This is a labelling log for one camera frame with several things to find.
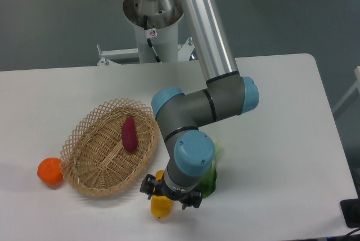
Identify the woven wicker basket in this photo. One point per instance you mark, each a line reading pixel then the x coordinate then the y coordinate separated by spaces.
pixel 94 161

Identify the purple sweet potato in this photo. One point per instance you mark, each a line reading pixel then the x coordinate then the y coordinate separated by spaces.
pixel 129 135

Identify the orange tangerine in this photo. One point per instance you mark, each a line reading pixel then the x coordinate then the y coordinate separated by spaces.
pixel 49 171

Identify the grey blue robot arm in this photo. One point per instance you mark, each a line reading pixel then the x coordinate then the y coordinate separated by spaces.
pixel 180 116

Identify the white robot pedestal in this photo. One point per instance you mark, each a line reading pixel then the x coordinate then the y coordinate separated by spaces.
pixel 155 25

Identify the green bok choy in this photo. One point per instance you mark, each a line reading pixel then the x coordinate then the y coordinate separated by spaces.
pixel 207 184

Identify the white pedestal base frame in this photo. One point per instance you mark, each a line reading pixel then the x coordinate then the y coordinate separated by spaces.
pixel 186 52

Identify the white furniture leg right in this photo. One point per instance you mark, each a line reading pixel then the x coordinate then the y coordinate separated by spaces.
pixel 348 97

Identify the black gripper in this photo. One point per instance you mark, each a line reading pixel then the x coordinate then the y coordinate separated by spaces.
pixel 186 195

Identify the yellow mango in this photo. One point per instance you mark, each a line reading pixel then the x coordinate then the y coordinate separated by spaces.
pixel 161 206

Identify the black device at table edge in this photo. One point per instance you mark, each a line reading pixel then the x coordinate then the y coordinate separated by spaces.
pixel 350 210

